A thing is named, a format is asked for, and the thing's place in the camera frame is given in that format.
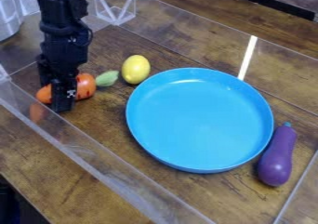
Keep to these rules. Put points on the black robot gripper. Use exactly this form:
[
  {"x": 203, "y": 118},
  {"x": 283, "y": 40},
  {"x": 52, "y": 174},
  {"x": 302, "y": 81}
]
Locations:
[{"x": 64, "y": 52}]

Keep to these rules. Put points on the orange toy carrot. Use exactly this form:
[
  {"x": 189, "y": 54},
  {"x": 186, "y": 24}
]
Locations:
[{"x": 87, "y": 86}]

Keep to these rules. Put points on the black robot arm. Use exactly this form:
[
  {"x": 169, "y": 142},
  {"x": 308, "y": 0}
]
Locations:
[{"x": 64, "y": 49}]

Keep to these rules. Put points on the blue round tray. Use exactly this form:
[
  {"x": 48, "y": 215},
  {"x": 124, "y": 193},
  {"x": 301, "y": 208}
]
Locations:
[{"x": 199, "y": 120}]

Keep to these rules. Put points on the yellow toy lemon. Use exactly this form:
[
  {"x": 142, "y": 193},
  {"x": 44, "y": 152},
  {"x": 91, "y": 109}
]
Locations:
[{"x": 135, "y": 69}]

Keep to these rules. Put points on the white grey curtain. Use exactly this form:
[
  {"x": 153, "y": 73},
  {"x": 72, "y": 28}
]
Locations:
[{"x": 16, "y": 4}]

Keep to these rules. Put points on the purple toy eggplant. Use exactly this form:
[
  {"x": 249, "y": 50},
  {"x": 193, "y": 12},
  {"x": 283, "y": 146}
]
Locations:
[{"x": 274, "y": 165}]

